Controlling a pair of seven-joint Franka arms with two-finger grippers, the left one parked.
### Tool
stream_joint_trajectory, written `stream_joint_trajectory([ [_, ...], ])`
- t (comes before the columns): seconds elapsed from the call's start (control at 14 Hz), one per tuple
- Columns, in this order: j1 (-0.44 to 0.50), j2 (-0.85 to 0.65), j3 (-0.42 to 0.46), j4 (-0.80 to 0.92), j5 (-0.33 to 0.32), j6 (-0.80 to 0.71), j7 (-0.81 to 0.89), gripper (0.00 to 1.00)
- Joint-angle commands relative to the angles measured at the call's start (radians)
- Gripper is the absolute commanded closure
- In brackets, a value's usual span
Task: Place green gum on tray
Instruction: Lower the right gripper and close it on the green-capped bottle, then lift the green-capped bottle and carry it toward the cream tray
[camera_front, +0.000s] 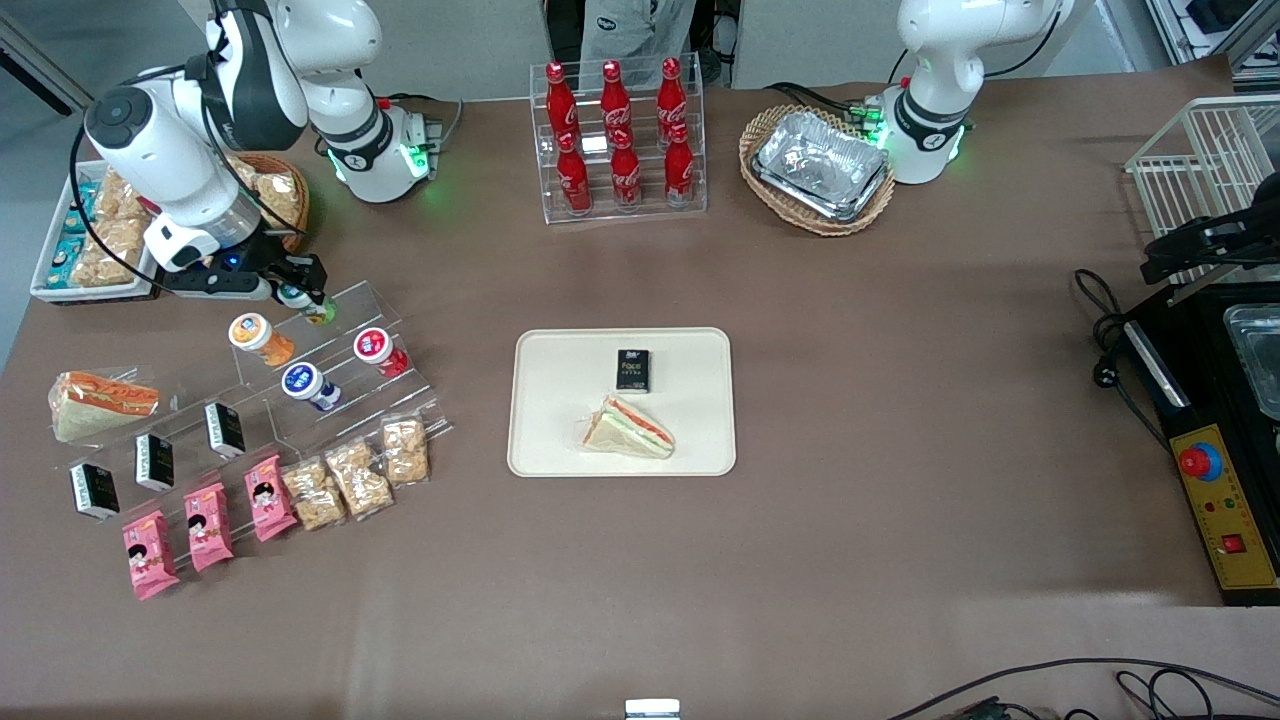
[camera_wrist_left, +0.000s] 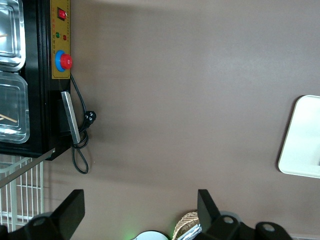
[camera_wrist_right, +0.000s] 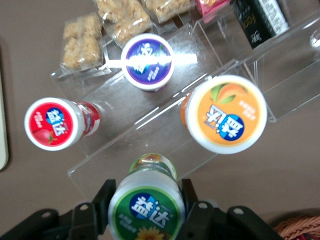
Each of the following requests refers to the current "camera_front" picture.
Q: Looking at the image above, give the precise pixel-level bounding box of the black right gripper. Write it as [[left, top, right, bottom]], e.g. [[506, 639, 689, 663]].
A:
[[158, 250, 333, 309]]

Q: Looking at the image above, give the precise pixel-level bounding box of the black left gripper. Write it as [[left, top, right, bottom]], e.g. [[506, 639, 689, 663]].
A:
[[1142, 198, 1280, 287]]

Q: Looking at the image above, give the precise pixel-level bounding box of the green gum bottle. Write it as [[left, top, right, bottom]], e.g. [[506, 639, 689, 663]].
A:
[[277, 283, 339, 327]]

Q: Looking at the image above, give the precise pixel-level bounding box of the orange gum bottle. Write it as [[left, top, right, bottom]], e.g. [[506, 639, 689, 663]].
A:
[[227, 311, 297, 369]]

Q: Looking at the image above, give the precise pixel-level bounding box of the red gum bottle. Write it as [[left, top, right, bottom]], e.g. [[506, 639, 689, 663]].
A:
[[352, 326, 412, 380]]

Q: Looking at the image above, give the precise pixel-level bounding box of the blue gum bottle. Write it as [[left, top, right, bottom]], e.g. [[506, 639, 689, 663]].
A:
[[279, 361, 343, 414]]

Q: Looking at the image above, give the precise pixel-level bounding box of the white rectangular snack tray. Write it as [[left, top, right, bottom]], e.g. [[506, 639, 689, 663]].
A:
[[29, 158, 163, 305]]

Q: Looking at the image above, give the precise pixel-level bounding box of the beige rectangular serving tray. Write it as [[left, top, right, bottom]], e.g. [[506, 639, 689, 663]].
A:
[[507, 327, 738, 478]]

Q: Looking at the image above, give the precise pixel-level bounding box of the silver foil tray stack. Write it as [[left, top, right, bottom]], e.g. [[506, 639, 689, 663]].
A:
[[750, 110, 892, 223]]

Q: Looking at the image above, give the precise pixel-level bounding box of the clear acrylic step display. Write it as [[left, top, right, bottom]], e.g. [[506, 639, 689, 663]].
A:
[[58, 280, 454, 523]]

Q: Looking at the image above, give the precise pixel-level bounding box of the brown wicker basket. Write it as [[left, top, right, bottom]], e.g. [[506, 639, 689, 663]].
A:
[[232, 152, 312, 256]]

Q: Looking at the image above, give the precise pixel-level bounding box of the clear bagged rice snack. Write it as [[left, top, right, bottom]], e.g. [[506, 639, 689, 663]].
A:
[[323, 436, 395, 521], [232, 158, 302, 230], [379, 414, 432, 489], [280, 456, 349, 533]]

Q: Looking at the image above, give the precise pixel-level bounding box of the shiny metal pan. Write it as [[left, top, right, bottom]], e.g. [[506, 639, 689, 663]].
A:
[[1221, 302, 1280, 422]]

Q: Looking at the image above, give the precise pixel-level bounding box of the large bagged rice cracker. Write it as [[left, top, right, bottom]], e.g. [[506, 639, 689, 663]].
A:
[[94, 165, 161, 222], [69, 217, 153, 289]]

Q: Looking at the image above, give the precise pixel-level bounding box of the pink snack pack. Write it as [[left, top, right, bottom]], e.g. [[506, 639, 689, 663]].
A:
[[182, 481, 236, 575], [242, 454, 301, 544], [120, 509, 183, 603]]

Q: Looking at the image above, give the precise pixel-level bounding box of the wrapped triangle sandwich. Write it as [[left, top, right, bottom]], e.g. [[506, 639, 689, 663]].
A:
[[579, 393, 677, 462], [47, 369, 162, 445]]

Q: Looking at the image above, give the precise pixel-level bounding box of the blue snack pack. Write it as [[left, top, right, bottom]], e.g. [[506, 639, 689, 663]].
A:
[[44, 234, 84, 291], [61, 181, 100, 234]]

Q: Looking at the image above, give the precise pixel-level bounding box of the black yellow control box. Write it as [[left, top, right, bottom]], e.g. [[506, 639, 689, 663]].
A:
[[1122, 282, 1280, 609]]

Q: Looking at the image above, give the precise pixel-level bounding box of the red cola bottle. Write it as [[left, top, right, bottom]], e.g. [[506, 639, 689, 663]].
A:
[[609, 130, 644, 210], [555, 132, 594, 215], [599, 60, 634, 147], [655, 57, 690, 141], [663, 124, 696, 202], [545, 62, 582, 153]]

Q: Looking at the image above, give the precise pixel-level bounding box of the clear acrylic bottle rack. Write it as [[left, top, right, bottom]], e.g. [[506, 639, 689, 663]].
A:
[[528, 52, 710, 226]]

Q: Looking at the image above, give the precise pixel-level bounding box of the light wicker basket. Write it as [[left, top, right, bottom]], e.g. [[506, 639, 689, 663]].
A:
[[738, 104, 897, 238]]

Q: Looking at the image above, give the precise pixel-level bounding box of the white wire basket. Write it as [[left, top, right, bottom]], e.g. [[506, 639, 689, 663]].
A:
[[1124, 95, 1280, 301]]

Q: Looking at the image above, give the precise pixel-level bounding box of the black power cable with plug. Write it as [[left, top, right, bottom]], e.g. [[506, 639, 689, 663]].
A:
[[1071, 267, 1173, 453]]

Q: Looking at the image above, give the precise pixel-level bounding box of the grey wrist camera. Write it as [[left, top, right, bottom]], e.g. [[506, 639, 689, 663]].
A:
[[144, 216, 217, 273]]

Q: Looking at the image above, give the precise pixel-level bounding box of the black right arm base cable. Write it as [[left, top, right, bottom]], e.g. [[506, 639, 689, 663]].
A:
[[374, 91, 465, 153]]

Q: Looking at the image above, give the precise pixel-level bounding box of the black arm base cable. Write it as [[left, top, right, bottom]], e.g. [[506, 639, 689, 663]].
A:
[[374, 91, 465, 153], [763, 81, 873, 117]]

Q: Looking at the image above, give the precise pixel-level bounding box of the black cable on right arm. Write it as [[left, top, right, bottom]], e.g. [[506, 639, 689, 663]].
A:
[[68, 55, 306, 276]]

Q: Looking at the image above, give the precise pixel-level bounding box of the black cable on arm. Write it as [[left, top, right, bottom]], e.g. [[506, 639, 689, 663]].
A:
[[888, 0, 1065, 85], [68, 55, 306, 276]]

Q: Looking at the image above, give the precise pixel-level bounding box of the metal frame shelf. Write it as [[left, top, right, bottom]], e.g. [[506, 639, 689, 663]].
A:
[[1143, 0, 1280, 93]]

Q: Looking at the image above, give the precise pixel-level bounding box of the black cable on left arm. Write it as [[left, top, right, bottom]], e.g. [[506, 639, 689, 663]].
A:
[[888, 0, 1065, 85]]

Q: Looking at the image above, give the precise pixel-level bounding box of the black left arm base cable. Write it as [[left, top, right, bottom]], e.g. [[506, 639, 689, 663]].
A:
[[763, 81, 873, 117]]

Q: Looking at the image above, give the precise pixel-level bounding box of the black cable bundle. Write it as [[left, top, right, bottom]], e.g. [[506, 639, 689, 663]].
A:
[[884, 656, 1280, 720]]

